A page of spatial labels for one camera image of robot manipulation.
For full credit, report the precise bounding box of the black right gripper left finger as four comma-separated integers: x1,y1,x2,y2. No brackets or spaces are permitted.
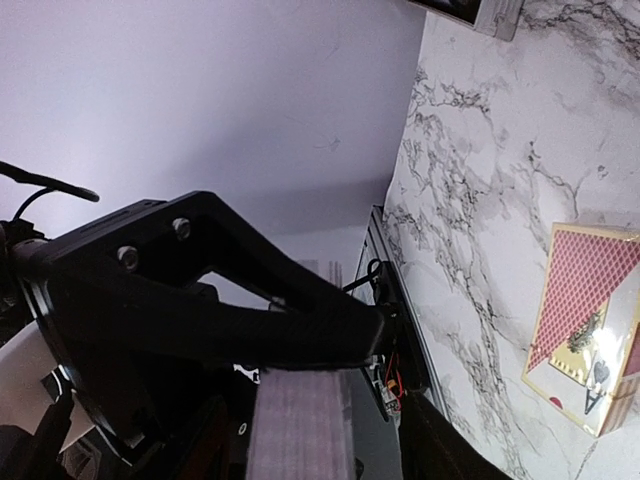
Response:
189,191,385,370

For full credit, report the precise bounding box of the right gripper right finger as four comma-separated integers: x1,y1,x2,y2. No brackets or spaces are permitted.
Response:
399,393,509,480

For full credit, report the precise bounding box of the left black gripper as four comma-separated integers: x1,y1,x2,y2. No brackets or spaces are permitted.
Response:
19,192,260,450

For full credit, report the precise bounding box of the red backed card deck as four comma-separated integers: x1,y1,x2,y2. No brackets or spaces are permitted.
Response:
245,369,356,480

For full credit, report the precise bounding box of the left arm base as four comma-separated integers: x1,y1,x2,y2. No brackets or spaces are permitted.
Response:
343,258,432,422

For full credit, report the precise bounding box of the ace card box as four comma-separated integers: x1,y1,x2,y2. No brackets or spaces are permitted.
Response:
522,223,639,438

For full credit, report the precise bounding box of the aluminium poker case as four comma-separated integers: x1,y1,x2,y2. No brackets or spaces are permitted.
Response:
411,0,524,41

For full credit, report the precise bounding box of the front aluminium rail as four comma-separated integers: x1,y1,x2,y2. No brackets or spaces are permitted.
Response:
347,205,450,422

